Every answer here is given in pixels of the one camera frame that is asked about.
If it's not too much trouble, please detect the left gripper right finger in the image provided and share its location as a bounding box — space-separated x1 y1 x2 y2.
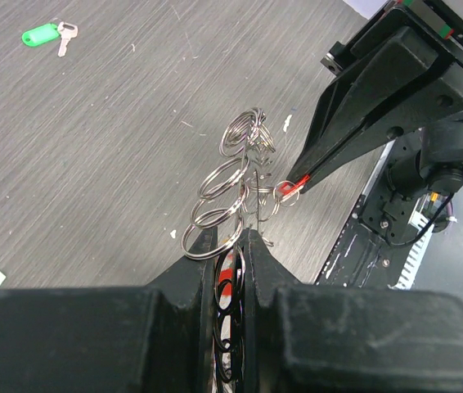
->
239 229 463 392

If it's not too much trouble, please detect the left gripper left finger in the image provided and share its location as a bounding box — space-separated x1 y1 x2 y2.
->
0 225 219 393

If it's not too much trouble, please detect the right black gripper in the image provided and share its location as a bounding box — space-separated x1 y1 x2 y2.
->
286 1 463 192

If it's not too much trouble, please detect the red key tags bunch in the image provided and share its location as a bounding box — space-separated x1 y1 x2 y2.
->
276 174 310 197

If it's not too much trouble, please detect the large keyring with small rings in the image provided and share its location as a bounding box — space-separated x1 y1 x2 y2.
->
181 107 299 392

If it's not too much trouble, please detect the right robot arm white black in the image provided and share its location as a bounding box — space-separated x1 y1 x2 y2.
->
287 1 463 200

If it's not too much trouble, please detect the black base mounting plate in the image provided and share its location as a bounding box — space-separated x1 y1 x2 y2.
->
315 135 420 289

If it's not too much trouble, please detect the silver key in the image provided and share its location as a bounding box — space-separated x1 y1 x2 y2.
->
57 21 79 57

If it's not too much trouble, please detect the green key tag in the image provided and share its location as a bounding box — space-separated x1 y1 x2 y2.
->
21 23 60 47

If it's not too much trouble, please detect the aluminium rail with slotted duct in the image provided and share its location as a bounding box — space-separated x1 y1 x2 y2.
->
389 194 434 290

